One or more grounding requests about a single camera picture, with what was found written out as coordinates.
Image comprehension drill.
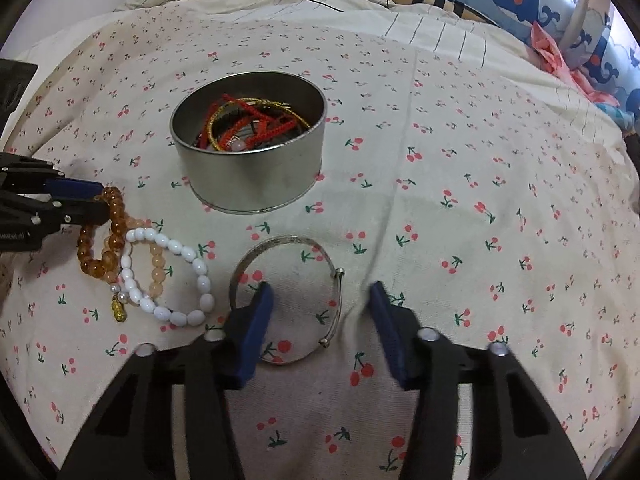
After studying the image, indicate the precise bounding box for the cherry print bed sheet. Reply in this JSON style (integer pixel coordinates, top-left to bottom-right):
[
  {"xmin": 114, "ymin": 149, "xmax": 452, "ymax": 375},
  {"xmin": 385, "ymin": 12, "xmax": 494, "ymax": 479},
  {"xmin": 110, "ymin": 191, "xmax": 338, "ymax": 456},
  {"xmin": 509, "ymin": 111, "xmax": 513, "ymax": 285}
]
[{"xmin": 0, "ymin": 0, "xmax": 640, "ymax": 480}]

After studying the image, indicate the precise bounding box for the silver bangle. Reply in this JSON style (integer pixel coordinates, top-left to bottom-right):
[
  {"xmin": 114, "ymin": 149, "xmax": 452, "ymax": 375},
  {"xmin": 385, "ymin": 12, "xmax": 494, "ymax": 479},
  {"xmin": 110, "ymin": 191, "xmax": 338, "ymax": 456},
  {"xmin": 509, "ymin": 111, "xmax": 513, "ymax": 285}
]
[{"xmin": 229, "ymin": 236, "xmax": 347, "ymax": 365}]

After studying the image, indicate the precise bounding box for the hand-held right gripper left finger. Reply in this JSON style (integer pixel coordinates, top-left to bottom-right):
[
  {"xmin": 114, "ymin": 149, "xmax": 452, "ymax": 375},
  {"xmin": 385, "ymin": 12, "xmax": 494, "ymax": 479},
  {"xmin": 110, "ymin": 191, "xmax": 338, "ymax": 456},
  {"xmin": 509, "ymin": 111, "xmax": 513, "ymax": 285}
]
[{"xmin": 59, "ymin": 281, "xmax": 274, "ymax": 480}]

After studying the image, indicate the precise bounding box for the amber bead bracelet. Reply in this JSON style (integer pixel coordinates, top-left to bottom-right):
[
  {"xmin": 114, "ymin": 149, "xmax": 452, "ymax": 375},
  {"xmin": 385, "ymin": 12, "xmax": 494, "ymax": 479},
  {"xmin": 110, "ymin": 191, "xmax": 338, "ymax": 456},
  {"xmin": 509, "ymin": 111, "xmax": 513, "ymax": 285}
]
[{"xmin": 76, "ymin": 186, "xmax": 126, "ymax": 277}]

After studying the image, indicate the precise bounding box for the peach bead bracelet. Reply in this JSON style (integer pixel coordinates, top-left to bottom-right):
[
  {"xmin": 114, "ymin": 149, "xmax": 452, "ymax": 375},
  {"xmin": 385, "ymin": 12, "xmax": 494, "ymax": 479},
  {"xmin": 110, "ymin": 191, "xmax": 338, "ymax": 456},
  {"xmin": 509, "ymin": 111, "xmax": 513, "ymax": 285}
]
[{"xmin": 102, "ymin": 215, "xmax": 166, "ymax": 297}]

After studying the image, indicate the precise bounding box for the round silver metal tin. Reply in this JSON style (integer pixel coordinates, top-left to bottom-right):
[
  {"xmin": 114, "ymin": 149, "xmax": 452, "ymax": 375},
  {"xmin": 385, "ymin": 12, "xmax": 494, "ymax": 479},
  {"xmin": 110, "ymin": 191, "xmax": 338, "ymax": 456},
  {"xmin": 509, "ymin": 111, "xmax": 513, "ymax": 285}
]
[{"xmin": 169, "ymin": 71, "xmax": 327, "ymax": 215}]

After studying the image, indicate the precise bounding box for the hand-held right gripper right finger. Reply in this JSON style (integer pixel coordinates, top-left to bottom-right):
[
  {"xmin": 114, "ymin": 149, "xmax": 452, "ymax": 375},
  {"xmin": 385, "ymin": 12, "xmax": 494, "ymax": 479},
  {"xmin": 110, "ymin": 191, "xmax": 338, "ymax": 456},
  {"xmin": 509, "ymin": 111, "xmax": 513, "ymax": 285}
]
[{"xmin": 368, "ymin": 281, "xmax": 587, "ymax": 480}]

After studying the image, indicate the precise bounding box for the teal cloth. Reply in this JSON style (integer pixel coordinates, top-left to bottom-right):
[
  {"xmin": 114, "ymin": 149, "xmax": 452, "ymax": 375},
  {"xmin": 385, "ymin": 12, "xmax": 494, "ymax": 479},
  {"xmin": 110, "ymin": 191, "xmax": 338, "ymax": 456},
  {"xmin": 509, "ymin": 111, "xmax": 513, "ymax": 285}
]
[{"xmin": 612, "ymin": 97, "xmax": 640, "ymax": 133}]

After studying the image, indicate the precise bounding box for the pink cloth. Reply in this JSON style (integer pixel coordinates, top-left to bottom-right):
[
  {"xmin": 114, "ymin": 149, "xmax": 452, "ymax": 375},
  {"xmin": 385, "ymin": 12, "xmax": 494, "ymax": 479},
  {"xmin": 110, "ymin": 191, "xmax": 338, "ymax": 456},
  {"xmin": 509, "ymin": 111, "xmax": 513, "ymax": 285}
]
[{"xmin": 530, "ymin": 22, "xmax": 621, "ymax": 106}]

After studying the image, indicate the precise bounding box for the white bead bracelet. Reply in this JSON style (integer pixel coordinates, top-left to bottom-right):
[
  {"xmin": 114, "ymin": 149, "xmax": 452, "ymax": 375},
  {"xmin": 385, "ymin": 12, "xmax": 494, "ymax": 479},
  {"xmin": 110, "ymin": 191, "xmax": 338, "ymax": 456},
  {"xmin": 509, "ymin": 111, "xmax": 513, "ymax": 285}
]
[{"xmin": 120, "ymin": 227, "xmax": 217, "ymax": 327}]

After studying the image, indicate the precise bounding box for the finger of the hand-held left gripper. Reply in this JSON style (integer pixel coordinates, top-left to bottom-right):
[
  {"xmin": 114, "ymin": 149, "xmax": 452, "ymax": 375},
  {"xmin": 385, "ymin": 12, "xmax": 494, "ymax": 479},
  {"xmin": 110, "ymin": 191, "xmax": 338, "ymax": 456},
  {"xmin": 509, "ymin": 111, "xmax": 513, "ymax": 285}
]
[
  {"xmin": 0, "ymin": 195, "xmax": 110, "ymax": 252},
  {"xmin": 0, "ymin": 152, "xmax": 105, "ymax": 200}
]

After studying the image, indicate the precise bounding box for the yellow black striped pillow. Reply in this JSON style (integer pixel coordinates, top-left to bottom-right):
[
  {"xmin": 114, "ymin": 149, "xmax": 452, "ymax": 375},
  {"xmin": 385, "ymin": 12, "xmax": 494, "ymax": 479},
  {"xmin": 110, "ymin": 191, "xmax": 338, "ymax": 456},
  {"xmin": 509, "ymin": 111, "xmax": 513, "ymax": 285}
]
[{"xmin": 412, "ymin": 0, "xmax": 493, "ymax": 23}]

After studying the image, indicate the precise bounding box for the red cord bracelet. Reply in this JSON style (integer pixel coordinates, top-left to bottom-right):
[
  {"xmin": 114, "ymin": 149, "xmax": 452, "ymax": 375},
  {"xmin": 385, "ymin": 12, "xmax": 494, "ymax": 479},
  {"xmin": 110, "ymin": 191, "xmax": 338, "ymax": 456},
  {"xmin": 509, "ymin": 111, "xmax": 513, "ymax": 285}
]
[{"xmin": 195, "ymin": 91, "xmax": 301, "ymax": 151}]

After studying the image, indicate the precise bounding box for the thin gold bangle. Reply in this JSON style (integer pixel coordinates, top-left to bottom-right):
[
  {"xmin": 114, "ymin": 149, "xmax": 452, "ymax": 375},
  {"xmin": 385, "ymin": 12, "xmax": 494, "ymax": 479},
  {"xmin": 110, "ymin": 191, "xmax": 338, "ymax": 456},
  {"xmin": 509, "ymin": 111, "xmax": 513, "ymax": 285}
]
[{"xmin": 207, "ymin": 97, "xmax": 311, "ymax": 152}]

